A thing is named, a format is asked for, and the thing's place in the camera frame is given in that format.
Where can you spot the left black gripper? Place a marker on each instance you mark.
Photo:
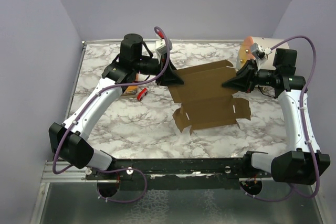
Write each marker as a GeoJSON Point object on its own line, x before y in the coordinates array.
{"type": "Point", "coordinates": [170, 76]}

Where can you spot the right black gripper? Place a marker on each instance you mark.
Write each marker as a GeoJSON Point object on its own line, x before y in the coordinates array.
{"type": "Point", "coordinates": [250, 72]}

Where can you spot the brown cardboard box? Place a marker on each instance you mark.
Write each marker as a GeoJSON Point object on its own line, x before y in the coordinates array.
{"type": "Point", "coordinates": [204, 102]}

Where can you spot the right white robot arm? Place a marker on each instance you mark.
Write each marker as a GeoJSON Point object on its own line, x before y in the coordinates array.
{"type": "Point", "coordinates": [303, 160]}

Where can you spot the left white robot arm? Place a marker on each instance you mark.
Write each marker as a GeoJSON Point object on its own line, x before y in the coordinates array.
{"type": "Point", "coordinates": [129, 68]}

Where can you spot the cream cylinder with coloured face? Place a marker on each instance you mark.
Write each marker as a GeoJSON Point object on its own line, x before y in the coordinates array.
{"type": "Point", "coordinates": [244, 51]}

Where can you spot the red toy ambulance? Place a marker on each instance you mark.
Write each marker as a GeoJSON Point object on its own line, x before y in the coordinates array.
{"type": "Point", "coordinates": [142, 94]}

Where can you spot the dark paperback book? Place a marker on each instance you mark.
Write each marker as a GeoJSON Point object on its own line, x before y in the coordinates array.
{"type": "Point", "coordinates": [130, 92]}

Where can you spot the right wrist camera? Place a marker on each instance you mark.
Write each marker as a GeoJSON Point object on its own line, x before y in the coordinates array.
{"type": "Point", "coordinates": [259, 52]}

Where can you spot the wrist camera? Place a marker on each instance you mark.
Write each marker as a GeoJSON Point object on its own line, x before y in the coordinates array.
{"type": "Point", "coordinates": [161, 48]}
{"type": "Point", "coordinates": [259, 52]}

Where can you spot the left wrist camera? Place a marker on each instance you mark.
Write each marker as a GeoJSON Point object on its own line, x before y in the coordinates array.
{"type": "Point", "coordinates": [161, 48]}

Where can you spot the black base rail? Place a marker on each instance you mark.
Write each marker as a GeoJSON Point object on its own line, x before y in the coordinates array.
{"type": "Point", "coordinates": [176, 174]}

